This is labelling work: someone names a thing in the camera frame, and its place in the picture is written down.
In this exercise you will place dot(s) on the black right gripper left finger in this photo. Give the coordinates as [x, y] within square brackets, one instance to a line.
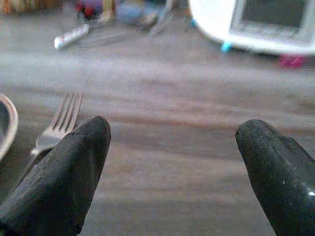
[61, 177]

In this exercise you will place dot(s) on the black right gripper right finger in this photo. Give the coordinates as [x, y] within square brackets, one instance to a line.
[275, 172]

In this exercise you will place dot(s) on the silver metal fork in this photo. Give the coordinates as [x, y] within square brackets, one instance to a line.
[161, 23]
[57, 127]

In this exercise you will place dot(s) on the pink small object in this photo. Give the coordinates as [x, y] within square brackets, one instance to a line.
[291, 61]

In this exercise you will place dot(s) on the silver metal knife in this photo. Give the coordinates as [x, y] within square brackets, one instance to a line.
[73, 36]

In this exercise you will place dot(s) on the white plastic container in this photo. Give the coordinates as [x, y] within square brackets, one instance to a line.
[253, 24]

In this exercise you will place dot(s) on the red and purple object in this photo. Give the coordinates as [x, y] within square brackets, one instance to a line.
[88, 8]

